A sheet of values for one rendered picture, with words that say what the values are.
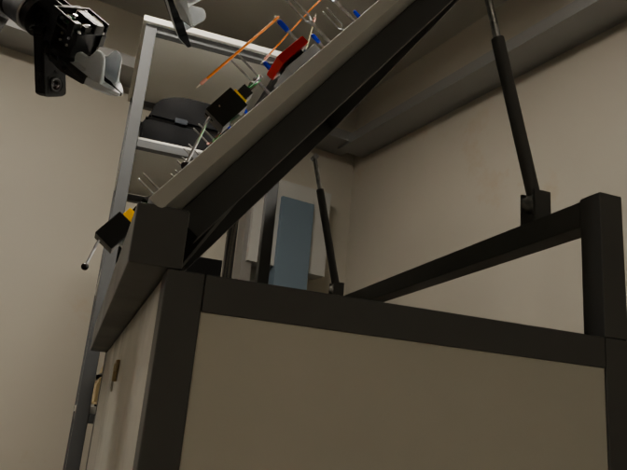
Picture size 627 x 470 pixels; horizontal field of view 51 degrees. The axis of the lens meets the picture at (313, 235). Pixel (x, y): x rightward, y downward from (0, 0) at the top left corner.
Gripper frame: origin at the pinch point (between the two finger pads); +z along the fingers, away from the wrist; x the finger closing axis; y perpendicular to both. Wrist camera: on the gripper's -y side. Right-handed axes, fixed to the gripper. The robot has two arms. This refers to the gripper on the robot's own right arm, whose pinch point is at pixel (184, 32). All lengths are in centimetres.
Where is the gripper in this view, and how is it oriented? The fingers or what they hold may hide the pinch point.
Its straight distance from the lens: 114.8
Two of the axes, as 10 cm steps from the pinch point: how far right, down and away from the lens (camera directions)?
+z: 3.4, 9.4, -0.3
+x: -2.3, 1.2, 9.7
